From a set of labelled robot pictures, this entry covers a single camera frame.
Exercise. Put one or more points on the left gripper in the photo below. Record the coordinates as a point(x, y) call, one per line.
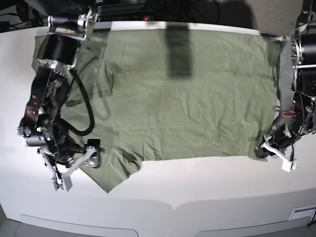
point(279, 137)

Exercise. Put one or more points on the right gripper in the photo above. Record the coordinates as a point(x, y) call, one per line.
point(54, 153)

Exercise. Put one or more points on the green T-shirt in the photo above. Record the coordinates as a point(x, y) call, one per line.
point(173, 94)

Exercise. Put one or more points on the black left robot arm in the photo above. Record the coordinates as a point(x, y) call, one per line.
point(299, 118)

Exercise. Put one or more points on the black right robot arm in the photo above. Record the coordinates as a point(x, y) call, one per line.
point(70, 23)

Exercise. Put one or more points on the black power strip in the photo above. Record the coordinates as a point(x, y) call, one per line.
point(123, 18)

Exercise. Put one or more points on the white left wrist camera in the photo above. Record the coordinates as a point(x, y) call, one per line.
point(288, 165)

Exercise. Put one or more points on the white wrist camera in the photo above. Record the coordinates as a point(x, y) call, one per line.
point(288, 165)
point(63, 183)

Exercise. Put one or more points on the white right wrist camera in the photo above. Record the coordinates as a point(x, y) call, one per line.
point(63, 183)

